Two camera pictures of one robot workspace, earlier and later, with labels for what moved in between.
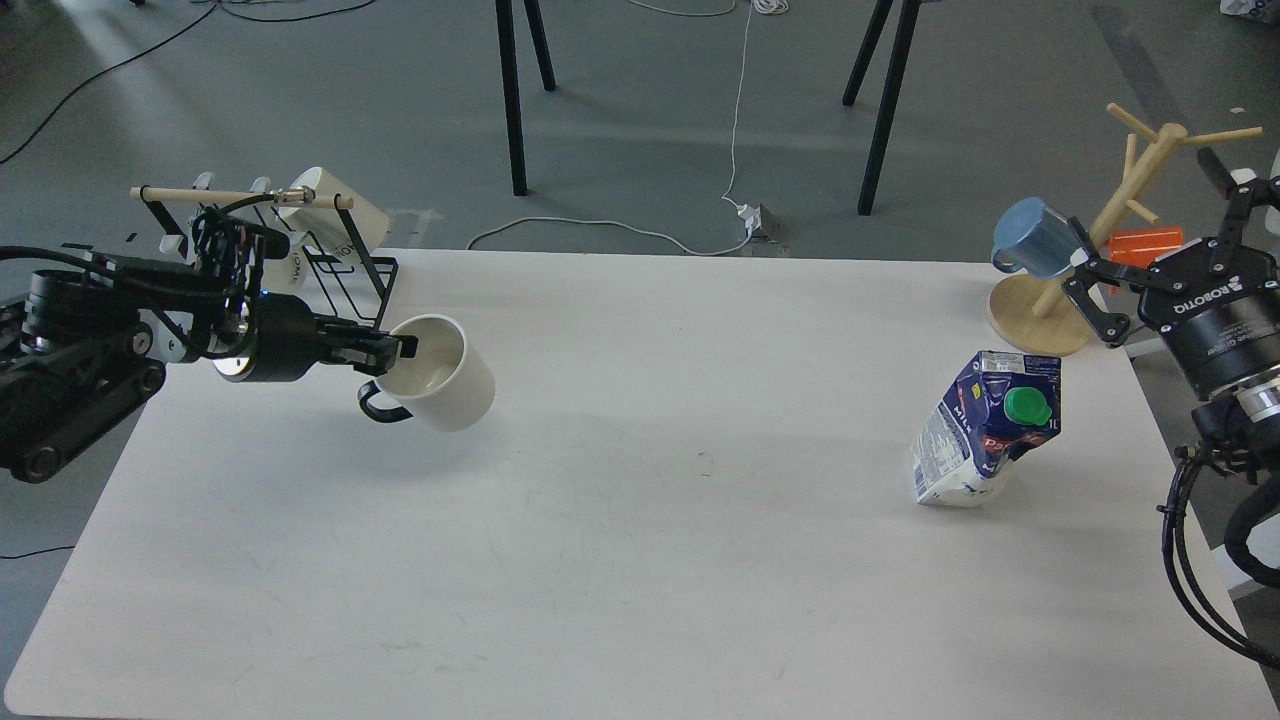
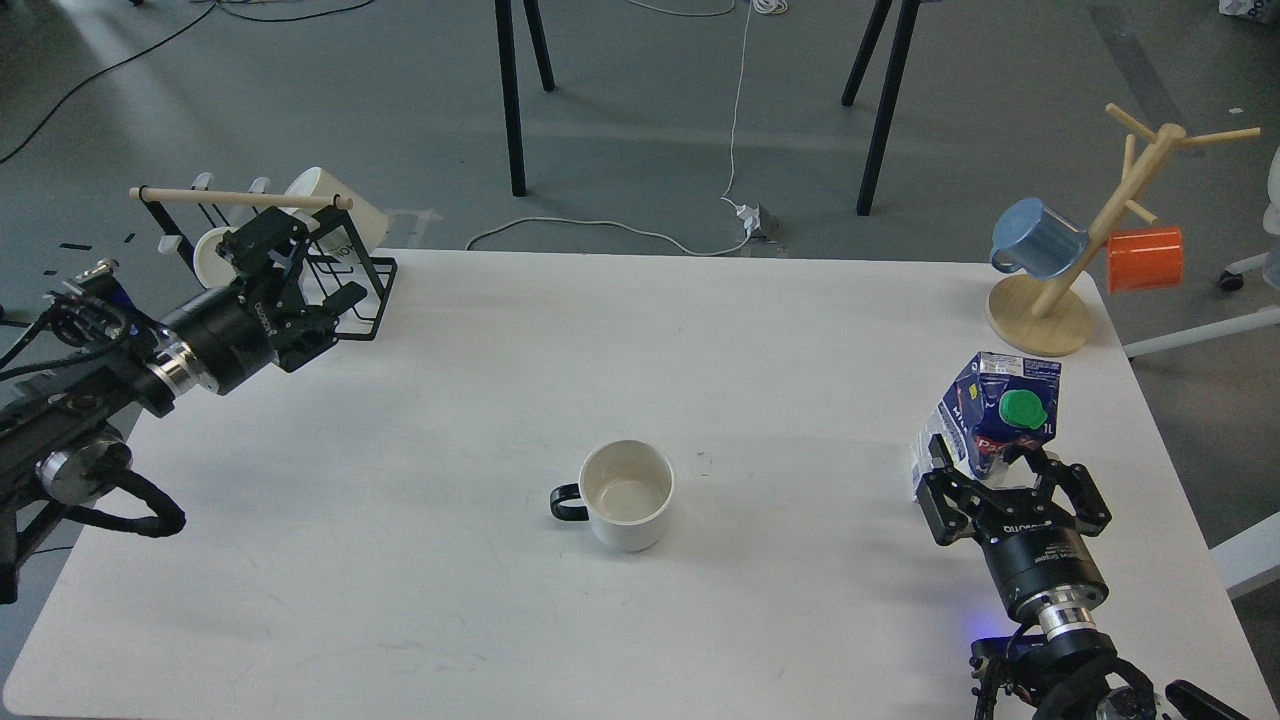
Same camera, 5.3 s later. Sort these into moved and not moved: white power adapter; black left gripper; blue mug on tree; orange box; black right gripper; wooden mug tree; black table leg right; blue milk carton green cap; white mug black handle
Moved: white mug black handle; black right gripper; black left gripper
Not moved: black table leg right; wooden mug tree; orange box; blue milk carton green cap; blue mug on tree; white power adapter
